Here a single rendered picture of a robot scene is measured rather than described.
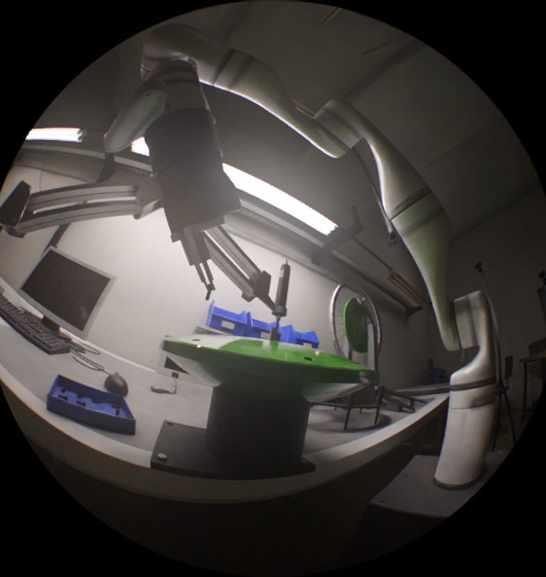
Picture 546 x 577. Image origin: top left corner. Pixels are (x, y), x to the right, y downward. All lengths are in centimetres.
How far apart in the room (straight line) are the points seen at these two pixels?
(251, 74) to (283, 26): 308
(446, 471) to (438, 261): 33
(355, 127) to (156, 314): 119
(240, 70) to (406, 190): 28
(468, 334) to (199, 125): 44
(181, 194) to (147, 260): 114
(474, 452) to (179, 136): 51
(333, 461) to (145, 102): 46
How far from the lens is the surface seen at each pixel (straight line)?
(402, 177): 30
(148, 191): 47
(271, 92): 31
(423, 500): 36
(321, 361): 15
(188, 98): 22
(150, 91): 17
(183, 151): 18
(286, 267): 65
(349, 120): 35
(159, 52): 31
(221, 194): 17
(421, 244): 30
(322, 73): 321
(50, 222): 49
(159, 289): 122
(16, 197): 53
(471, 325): 35
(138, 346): 118
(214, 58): 31
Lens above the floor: 105
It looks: 26 degrees up
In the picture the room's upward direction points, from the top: 10 degrees clockwise
